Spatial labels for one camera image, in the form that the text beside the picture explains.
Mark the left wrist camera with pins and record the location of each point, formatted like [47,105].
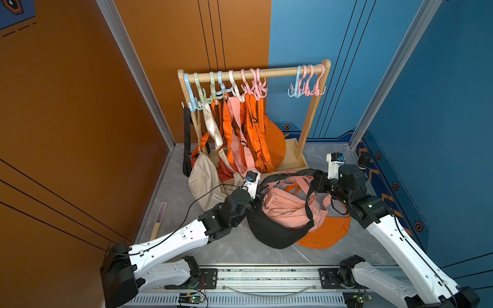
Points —
[251,181]

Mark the green circuit board left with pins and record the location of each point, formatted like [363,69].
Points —
[191,300]

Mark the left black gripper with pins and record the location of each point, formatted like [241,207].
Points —
[259,197]

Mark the black crescent bag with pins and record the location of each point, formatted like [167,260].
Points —
[271,233]

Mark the black strap bag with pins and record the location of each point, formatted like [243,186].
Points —
[186,163]

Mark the beige crescent bag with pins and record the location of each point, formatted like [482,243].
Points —
[211,183]

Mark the light blue hook leftmost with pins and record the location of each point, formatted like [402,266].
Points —
[193,102]

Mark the wooden clothes rack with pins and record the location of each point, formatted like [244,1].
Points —
[217,85]

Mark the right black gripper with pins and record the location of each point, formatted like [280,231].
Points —
[321,181]

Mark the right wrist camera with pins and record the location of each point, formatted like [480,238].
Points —
[334,161]

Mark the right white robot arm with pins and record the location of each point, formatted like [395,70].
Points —
[429,286]

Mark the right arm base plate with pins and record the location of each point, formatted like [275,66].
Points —
[330,278]

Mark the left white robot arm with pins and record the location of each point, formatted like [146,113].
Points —
[127,270]

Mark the orange crescent bag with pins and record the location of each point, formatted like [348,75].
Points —
[330,232]
[275,141]

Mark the circuit board right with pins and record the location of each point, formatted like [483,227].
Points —
[356,300]

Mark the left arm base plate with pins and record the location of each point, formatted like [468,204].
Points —
[207,280]

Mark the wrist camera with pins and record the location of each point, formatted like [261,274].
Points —
[251,181]
[334,161]

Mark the pink bag middle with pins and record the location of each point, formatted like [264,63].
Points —
[243,157]

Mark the pink hook rightmost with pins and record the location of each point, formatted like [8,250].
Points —
[319,89]

